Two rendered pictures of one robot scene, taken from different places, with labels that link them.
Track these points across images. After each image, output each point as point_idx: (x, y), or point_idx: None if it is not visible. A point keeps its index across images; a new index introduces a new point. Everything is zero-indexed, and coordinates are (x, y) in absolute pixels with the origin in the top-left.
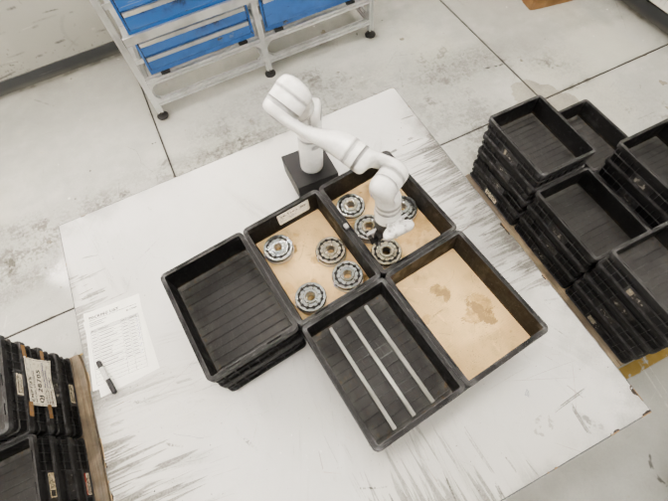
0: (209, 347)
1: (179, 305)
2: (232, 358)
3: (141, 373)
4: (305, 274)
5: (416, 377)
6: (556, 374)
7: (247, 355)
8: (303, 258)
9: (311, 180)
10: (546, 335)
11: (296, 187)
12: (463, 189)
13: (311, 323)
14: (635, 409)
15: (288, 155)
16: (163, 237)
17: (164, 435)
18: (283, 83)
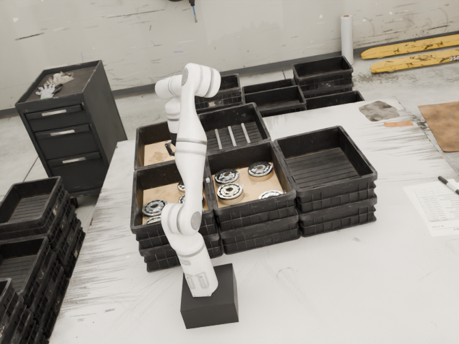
0: (347, 162)
1: (362, 162)
2: (330, 155)
3: (418, 186)
4: (257, 188)
5: (217, 136)
6: None
7: (312, 132)
8: (254, 196)
9: (214, 268)
10: (131, 168)
11: (233, 270)
12: (87, 255)
13: (263, 140)
14: (123, 142)
15: (224, 300)
16: (408, 283)
17: (395, 158)
18: (197, 64)
